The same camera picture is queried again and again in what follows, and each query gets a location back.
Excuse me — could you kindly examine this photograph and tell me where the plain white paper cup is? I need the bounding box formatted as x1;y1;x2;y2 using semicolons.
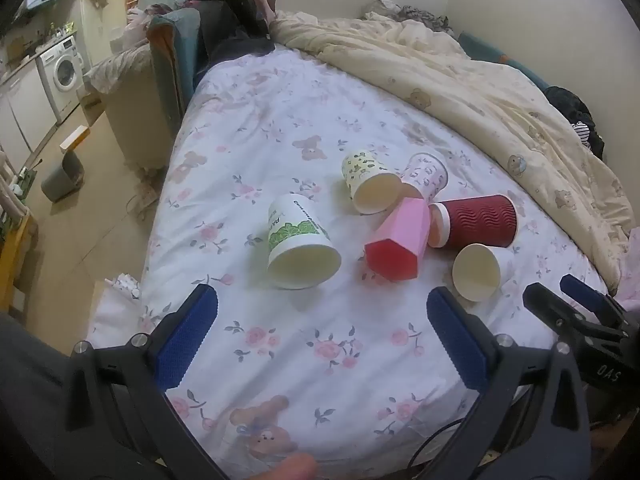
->
452;243;516;303

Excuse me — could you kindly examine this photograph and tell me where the pink faceted cup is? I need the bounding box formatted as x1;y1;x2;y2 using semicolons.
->
364;197;431;281

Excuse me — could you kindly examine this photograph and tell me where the grey patterned pillow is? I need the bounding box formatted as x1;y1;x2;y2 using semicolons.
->
362;0;457;38

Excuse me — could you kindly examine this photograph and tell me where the teal bed end board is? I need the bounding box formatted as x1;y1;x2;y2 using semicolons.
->
146;7;202;136

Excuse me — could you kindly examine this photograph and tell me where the person's left hand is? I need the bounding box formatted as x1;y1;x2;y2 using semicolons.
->
260;452;320;480

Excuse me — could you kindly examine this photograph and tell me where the yellow stool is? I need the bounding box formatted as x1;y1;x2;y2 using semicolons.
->
0;210;40;316

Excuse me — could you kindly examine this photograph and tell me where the grey trash bin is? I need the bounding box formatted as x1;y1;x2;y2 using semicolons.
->
41;149;86;204

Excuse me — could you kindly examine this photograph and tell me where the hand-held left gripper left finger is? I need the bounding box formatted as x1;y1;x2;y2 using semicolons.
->
67;284;231;480

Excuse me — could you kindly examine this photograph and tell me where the black cable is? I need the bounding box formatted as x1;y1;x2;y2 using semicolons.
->
407;416;483;470

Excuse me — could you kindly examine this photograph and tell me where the white pink patterned paper cup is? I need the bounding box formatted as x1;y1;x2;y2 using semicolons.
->
400;151;449;201

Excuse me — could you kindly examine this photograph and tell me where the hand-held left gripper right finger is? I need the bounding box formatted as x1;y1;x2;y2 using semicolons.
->
425;287;593;480

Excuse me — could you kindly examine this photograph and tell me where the floral bear print bed sheet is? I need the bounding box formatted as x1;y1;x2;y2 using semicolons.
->
87;42;616;480

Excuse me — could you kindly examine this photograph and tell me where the dark clothes pile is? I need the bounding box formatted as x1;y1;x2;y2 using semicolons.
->
189;0;277;78

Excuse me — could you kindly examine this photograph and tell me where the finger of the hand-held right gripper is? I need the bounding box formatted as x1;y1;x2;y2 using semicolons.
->
522;282;583;343
559;274;628;328

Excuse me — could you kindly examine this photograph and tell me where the black striped clothing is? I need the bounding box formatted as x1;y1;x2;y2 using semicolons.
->
544;85;607;161

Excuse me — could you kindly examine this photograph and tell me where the white cardboard box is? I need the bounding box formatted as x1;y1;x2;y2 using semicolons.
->
59;125;92;155

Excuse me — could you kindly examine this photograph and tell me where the cream bear print quilt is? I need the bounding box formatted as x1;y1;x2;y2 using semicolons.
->
272;9;638;296

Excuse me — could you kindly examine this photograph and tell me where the yellow green patterned paper cup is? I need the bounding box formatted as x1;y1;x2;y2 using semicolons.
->
342;151;404;215

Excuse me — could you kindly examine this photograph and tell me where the white washing machine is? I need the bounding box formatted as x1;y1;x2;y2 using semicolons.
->
36;35;87;126

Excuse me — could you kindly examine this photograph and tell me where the white cup with green print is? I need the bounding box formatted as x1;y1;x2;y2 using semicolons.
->
266;193;342;290

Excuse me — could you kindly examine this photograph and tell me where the white kitchen cabinet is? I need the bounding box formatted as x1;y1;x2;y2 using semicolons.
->
0;57;58;171

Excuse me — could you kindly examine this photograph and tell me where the pink cloth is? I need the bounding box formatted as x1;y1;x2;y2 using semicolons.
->
614;227;640;311

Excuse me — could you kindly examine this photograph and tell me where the dark red ribbed paper cup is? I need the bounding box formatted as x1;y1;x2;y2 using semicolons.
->
427;194;517;250

